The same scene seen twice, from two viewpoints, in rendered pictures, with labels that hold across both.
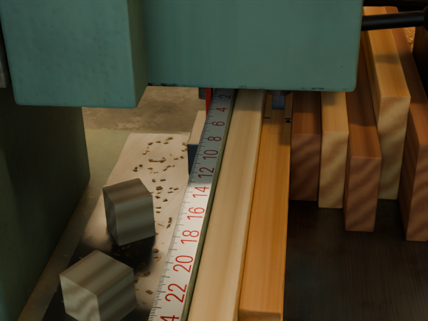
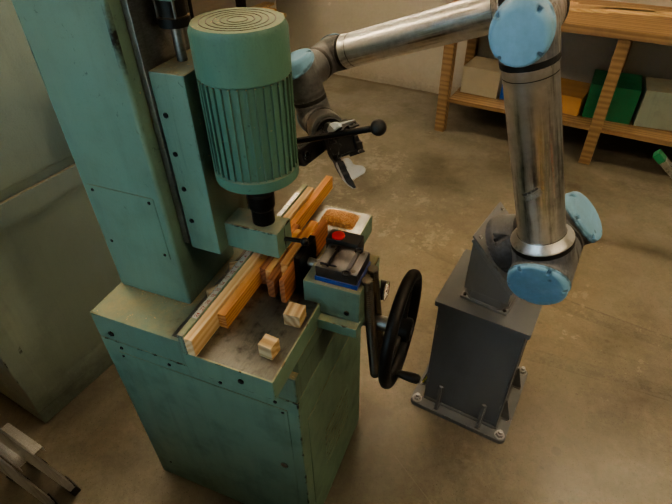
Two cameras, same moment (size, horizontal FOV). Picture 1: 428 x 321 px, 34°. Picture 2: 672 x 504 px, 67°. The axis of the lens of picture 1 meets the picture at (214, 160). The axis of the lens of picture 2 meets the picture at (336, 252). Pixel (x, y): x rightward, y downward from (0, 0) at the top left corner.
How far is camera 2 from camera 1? 0.83 m
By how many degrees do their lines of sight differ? 16
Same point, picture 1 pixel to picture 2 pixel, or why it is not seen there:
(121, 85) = (216, 248)
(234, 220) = (227, 292)
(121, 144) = not seen: hidden behind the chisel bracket
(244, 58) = (250, 244)
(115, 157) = not seen: hidden behind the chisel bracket
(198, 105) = (373, 174)
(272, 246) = (234, 299)
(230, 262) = (219, 303)
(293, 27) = (261, 240)
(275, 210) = (241, 290)
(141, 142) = not seen: hidden behind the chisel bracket
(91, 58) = (208, 241)
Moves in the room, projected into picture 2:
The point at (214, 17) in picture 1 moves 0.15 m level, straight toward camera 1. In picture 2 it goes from (242, 233) to (214, 276)
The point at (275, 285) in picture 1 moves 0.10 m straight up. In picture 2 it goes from (227, 309) to (220, 274)
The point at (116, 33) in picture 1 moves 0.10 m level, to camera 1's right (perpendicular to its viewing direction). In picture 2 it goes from (213, 237) to (255, 243)
